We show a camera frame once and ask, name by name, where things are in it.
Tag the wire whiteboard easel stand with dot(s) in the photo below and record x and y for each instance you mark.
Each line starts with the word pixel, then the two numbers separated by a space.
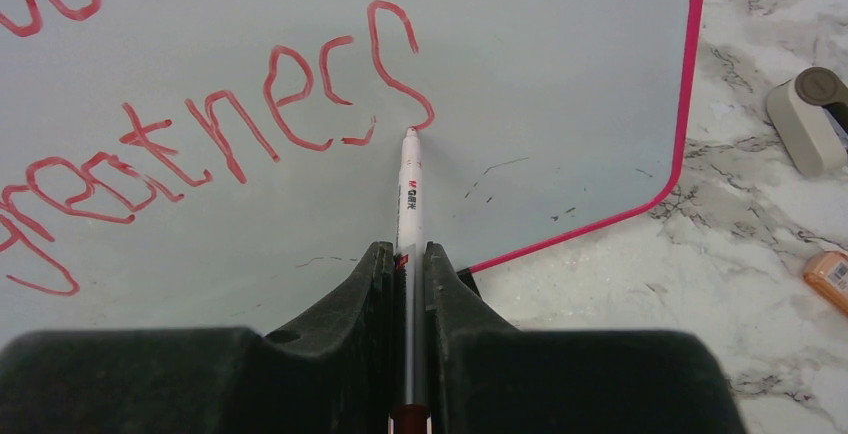
pixel 465 275

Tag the red capped white marker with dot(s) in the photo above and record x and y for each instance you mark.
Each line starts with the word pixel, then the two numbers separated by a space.
pixel 410 412

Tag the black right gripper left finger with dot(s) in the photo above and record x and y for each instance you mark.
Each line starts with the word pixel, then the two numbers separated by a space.
pixel 326 371

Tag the orange rubber piece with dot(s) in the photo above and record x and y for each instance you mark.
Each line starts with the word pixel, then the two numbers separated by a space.
pixel 826 274

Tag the red framed whiteboard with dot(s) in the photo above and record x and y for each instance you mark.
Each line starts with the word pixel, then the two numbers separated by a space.
pixel 211 162

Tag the small whiteboard eraser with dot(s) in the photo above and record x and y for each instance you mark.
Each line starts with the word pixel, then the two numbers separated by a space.
pixel 809 113

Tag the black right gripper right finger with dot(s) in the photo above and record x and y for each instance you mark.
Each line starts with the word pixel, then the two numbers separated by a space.
pixel 492 377

